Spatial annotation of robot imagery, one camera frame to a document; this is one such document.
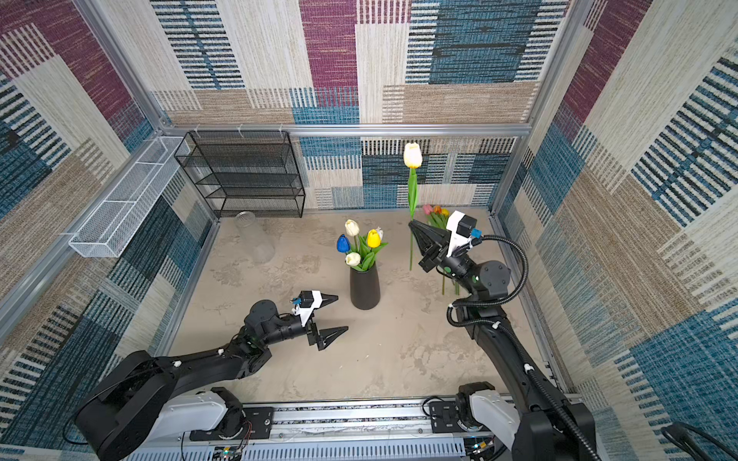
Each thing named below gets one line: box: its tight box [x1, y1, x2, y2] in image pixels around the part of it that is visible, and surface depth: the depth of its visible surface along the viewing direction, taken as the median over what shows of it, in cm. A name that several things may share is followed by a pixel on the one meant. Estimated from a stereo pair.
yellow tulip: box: [366, 228, 382, 249], surface depth 73 cm
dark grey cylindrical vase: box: [349, 261, 382, 311], surface depth 95 cm
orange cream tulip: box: [403, 142, 423, 271], surface depth 53 cm
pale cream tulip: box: [344, 251, 362, 267], surface depth 70 cm
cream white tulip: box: [344, 218, 361, 253], surface depth 76 cm
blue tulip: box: [336, 233, 351, 253], surface depth 73 cm
